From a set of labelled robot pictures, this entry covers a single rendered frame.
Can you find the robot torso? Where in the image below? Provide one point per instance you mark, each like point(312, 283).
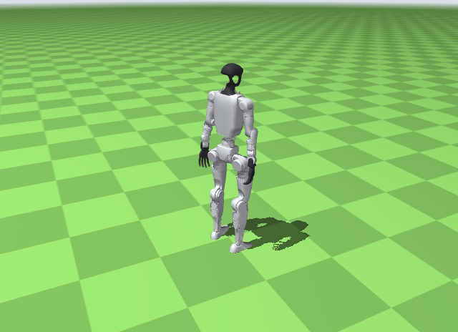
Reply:
point(228, 119)

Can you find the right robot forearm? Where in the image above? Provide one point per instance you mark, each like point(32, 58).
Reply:
point(251, 145)

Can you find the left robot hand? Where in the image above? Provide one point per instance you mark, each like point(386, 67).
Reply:
point(203, 154)

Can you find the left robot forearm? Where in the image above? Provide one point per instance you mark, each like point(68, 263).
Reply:
point(205, 137)

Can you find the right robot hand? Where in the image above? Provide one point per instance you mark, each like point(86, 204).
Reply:
point(251, 171)

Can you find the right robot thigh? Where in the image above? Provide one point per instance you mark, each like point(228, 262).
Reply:
point(241, 166)

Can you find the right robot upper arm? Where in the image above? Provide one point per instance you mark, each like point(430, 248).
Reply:
point(246, 106)

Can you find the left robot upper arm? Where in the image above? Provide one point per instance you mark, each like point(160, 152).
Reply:
point(210, 109)

